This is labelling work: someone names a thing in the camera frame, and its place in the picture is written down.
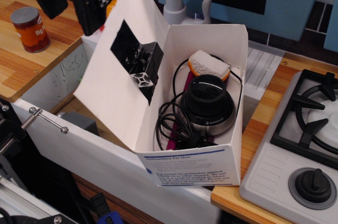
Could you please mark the white cardboard box with flap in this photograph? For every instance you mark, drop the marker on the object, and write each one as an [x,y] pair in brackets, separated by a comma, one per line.
[109,92]

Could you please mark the orange toy pumpkin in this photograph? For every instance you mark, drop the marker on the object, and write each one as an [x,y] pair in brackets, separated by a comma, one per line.
[110,6]

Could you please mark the orange toy soup can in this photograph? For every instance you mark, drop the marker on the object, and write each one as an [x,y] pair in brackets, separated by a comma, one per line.
[30,29]

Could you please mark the grey toy faucet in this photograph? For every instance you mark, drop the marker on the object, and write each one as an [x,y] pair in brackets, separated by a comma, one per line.
[175,13]

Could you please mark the metal clamp bar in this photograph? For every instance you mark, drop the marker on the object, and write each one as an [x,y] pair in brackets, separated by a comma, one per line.
[11,131]

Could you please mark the grey sink drain block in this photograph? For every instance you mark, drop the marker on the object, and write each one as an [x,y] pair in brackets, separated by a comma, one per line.
[81,121]

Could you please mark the white toy sink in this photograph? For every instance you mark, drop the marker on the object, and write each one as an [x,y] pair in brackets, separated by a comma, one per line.
[104,160]

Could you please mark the white and orange toy bread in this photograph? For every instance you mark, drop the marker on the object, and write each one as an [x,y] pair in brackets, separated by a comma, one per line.
[201,63]

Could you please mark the black and silver 3D mouse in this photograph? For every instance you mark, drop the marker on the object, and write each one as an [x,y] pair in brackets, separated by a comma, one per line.
[209,107]

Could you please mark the black stove burner grate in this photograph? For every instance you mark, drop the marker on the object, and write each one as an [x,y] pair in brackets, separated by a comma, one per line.
[307,126]

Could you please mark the white toy stove top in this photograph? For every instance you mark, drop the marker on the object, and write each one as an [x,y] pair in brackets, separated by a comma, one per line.
[266,181]

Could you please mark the black stove knob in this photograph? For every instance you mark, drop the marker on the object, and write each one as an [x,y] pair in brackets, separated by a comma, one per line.
[312,188]

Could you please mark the black taped aluminium handle block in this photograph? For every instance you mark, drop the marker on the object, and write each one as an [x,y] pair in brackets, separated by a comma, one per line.
[140,60]

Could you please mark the blue and black clamp handle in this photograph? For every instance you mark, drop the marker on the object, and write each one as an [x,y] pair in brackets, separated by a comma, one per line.
[103,212]

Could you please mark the aluminium frame rail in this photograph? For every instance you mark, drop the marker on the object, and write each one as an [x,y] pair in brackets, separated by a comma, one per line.
[20,204]

